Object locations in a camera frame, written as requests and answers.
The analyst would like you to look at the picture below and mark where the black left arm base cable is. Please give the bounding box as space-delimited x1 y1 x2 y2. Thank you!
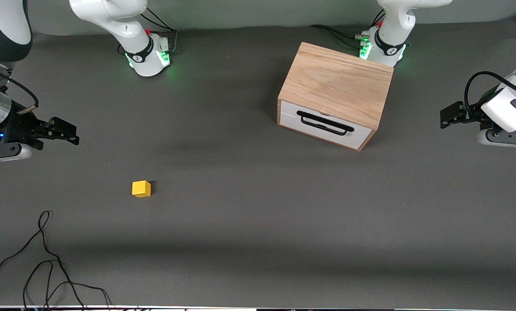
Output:
308 10 386 49

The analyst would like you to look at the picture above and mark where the long black loose cable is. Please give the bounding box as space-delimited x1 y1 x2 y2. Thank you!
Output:
0 210 114 310

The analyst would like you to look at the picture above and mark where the white drawer with black handle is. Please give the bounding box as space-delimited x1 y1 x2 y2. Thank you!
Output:
280 100 373 150

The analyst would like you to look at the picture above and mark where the wooden drawer cabinet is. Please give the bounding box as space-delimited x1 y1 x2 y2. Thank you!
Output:
277 42 394 152

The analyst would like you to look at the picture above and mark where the yellow cube block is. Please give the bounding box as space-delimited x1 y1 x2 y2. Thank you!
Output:
132 180 152 198

